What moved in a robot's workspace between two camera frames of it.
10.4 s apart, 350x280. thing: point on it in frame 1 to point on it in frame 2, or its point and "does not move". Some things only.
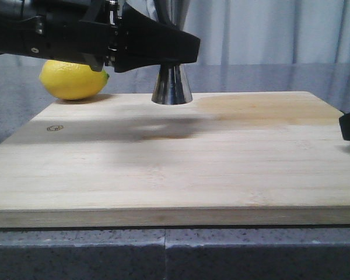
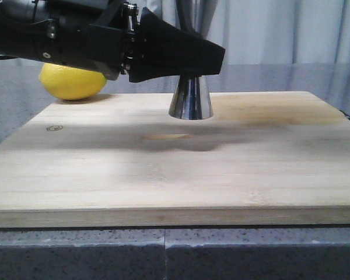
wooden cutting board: x=272 y=159 does not move
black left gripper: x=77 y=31 does not move
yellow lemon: x=71 y=80 does not move
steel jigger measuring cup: x=172 y=86 to x=191 y=99
